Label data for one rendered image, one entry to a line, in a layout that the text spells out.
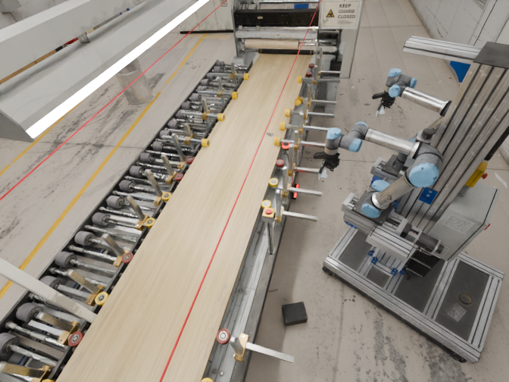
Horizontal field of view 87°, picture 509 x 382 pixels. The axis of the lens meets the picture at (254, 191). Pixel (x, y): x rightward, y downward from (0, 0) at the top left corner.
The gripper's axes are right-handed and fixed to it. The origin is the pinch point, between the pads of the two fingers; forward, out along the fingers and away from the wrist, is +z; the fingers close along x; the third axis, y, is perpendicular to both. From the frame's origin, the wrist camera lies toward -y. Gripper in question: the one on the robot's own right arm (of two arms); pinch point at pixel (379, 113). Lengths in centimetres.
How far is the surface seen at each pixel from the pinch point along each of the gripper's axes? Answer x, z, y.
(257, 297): -160, 62, 0
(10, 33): -190, -114, -20
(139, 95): -1, 113, -431
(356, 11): 165, -15, -107
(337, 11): 155, -16, -127
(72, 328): -252, 45, -74
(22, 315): -272, 47, -111
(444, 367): -94, 132, 130
